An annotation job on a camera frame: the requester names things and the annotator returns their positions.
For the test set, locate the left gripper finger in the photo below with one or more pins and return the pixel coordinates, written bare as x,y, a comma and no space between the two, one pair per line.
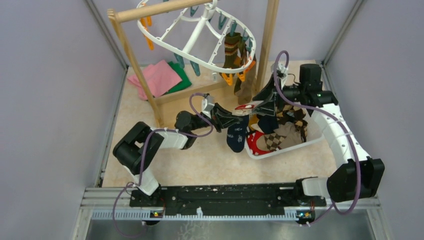
228,121
219,111

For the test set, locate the white plastic laundry basket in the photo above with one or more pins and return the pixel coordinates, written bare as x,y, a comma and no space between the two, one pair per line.
291,129

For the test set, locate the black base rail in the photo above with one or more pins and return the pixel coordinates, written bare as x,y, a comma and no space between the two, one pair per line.
260,201

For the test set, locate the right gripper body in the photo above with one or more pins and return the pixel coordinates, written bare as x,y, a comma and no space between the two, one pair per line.
293,93

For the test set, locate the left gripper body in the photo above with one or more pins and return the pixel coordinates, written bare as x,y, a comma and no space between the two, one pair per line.
215,118

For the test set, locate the red white striped sock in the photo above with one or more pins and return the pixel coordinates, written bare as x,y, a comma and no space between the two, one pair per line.
251,139

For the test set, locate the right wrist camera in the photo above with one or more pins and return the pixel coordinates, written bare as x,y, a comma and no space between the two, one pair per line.
279,69

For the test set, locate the navy blue sock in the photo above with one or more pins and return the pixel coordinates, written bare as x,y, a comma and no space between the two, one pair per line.
236,133

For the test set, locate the green cloth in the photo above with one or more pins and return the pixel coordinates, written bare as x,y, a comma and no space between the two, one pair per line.
185,81

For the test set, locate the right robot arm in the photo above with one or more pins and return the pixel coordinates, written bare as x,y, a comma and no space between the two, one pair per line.
358,175

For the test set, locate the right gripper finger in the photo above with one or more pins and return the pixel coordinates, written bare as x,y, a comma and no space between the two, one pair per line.
267,107
266,91

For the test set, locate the tan ribbed sock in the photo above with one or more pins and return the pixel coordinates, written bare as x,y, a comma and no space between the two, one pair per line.
243,89

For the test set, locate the wooden hanger rack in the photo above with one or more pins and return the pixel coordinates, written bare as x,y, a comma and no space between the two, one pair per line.
142,11

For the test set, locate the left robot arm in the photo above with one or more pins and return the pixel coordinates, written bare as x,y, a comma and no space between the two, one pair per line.
137,149

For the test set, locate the pink cloth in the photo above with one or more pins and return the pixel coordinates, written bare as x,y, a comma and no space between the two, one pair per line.
160,78

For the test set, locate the olive striped sock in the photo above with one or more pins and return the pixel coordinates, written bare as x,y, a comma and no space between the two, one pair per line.
232,45
243,53

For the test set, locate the white oval clip hanger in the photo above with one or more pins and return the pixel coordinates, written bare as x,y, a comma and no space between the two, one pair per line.
221,24

